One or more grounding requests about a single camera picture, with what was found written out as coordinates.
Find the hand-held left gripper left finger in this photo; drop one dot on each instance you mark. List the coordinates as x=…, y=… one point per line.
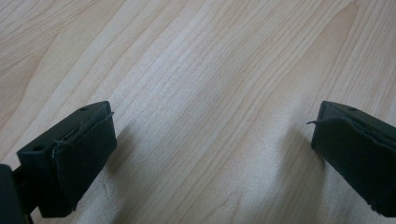
x=77, y=161

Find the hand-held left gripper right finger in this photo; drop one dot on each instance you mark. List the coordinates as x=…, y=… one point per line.
x=358, y=155

